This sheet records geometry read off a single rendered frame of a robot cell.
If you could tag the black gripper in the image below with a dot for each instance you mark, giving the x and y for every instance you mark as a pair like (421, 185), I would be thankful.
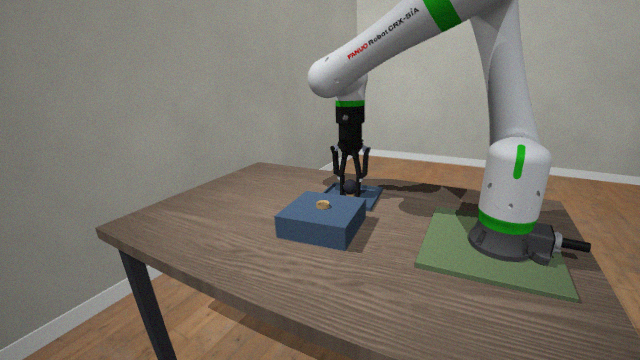
(350, 145)

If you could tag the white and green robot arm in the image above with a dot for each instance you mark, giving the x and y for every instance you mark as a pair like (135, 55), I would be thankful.
(517, 168)

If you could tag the dark grey ball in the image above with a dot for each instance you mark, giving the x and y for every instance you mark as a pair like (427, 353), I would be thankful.
(349, 186)

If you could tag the blue box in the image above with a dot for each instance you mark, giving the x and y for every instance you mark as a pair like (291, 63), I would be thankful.
(321, 219)

